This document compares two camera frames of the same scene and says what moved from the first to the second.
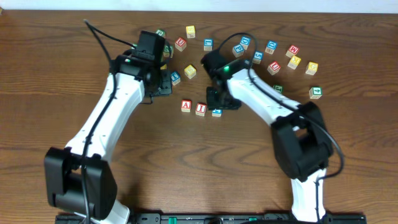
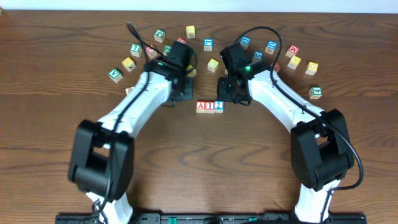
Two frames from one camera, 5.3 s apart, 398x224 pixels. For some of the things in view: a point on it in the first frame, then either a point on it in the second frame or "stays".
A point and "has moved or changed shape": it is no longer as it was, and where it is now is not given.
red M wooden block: x=292 y=50 stays
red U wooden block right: x=273 y=68 stays
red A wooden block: x=185 y=105 → x=200 y=106
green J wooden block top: x=160 y=32 stays
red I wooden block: x=200 y=109 has moved or changed shape
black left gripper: x=166 y=88 → x=188 y=92
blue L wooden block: x=208 y=44 stays
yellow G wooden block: x=311 y=68 stays
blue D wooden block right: x=271 y=46 stays
